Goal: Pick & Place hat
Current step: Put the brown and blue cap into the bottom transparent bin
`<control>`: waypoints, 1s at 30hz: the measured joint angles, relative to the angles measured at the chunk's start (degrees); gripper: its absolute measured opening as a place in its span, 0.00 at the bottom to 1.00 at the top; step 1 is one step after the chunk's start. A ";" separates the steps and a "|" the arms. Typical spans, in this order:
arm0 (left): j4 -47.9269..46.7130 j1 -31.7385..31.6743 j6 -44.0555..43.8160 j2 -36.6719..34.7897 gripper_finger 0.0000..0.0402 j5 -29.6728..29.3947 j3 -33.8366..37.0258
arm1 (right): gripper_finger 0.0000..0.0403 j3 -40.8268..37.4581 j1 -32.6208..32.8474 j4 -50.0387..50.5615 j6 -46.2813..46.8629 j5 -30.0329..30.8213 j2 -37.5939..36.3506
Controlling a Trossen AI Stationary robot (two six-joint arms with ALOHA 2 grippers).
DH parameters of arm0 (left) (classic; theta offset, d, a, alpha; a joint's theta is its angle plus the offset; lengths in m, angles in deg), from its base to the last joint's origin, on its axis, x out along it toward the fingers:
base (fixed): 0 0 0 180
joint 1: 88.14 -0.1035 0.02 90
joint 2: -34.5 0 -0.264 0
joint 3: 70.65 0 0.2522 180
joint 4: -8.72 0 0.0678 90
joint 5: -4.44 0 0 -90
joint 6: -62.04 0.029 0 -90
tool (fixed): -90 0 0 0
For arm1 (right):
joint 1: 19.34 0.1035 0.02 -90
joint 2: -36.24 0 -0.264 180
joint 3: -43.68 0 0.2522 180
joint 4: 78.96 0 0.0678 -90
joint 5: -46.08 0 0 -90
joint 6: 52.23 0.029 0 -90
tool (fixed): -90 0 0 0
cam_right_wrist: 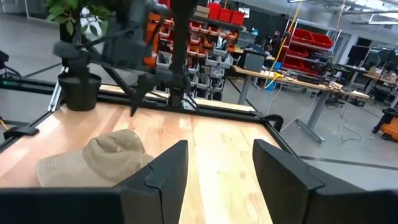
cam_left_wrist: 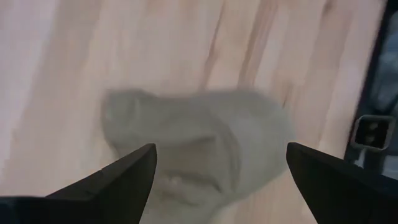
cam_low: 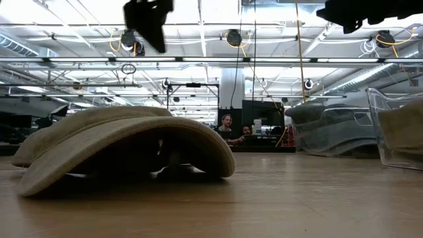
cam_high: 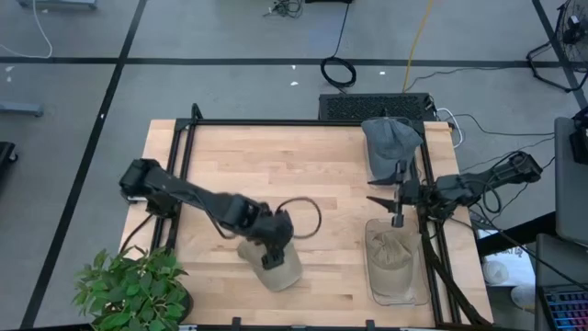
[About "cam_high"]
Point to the tan baseball cap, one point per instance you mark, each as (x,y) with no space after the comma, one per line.
(390,276)
(285,278)

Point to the white bag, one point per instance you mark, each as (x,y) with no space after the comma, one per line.
(510,266)

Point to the black aluminium rig frame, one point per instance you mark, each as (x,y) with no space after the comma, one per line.
(298,122)

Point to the black support beam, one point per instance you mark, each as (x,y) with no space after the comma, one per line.
(514,236)

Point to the black plant pot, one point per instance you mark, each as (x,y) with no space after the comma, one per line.
(188,305)

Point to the grey furniture base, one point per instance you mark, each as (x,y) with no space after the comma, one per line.
(57,3)

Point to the grey desk top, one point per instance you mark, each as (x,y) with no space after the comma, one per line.
(569,193)

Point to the black standing fan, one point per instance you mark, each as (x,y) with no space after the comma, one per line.
(574,27)

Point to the grey furniture foot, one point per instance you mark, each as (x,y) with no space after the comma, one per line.
(20,109)

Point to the backlit rainbow keyboard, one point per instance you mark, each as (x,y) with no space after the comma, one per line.
(567,310)

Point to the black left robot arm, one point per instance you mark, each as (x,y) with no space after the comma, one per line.
(184,190)

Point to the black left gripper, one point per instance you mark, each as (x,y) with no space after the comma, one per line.
(275,230)

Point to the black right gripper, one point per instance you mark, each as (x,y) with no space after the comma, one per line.
(409,193)

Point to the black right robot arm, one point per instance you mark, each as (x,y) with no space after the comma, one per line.
(459,188)

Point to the clear plastic bin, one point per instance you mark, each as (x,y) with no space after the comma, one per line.
(367,156)
(399,301)

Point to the black desk device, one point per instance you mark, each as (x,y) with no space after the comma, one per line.
(580,142)

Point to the blue-grey baseball cap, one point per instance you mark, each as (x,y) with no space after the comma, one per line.
(390,142)

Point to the green leafy plant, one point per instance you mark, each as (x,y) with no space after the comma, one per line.
(133,294)

